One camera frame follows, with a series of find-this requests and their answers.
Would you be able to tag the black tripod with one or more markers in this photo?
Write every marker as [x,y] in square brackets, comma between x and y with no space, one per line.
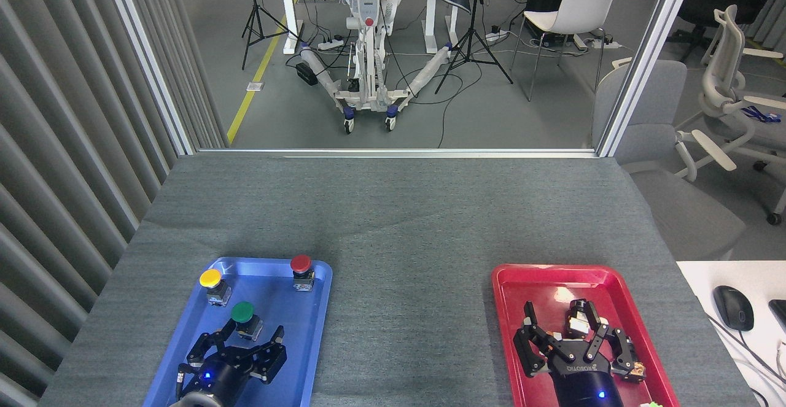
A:
[253,14]
[473,38]

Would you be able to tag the red plastic tray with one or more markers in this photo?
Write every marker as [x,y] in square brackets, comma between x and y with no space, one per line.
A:
[534,290]

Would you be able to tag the black computer mouse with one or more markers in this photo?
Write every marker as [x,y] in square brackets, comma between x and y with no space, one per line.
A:
[732,307]

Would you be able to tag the white plastic chair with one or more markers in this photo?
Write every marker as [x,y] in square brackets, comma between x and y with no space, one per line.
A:
[577,8]

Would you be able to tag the silver table rail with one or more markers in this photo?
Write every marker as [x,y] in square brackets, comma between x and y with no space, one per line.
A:
[399,152]

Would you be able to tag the grey fabric office chair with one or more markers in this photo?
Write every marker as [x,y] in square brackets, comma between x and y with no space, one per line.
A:
[681,210]

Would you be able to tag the white ergonomic office chair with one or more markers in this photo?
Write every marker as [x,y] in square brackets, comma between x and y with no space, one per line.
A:
[721,88]

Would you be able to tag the blue plastic tray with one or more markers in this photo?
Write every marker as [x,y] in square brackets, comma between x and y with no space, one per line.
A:
[295,333]

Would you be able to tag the red push button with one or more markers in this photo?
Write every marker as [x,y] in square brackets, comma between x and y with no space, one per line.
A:
[301,264]

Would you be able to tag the black power adapter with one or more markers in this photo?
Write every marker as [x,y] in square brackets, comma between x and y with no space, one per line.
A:
[306,74]

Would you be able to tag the white wheeled stand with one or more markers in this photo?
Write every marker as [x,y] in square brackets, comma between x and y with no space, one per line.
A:
[367,2]

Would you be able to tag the black flat device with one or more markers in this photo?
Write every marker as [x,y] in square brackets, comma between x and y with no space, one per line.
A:
[780,312]

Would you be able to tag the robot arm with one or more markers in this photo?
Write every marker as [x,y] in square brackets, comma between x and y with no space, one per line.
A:
[196,402]

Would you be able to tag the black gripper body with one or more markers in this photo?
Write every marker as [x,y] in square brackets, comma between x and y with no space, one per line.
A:
[227,373]
[580,376]

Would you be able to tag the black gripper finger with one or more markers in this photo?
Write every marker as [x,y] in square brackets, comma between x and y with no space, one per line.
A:
[206,345]
[273,358]
[620,352]
[528,348]

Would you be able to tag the green push button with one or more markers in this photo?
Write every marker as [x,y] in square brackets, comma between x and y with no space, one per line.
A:
[242,311]

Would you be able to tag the white power strip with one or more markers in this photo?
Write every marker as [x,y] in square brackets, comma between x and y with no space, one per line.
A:
[330,44]

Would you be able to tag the silver post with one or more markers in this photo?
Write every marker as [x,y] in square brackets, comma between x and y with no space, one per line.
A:
[147,57]
[645,57]

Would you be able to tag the yellow push button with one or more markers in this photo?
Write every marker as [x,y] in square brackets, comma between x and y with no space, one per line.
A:
[210,278]

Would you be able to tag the white desk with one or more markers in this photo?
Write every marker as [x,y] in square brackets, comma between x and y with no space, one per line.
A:
[737,278]

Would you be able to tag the black selector switch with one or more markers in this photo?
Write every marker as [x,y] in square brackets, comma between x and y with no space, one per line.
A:
[576,321]

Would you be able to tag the black switch with orange base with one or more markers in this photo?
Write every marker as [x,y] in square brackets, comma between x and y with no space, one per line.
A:
[637,370]

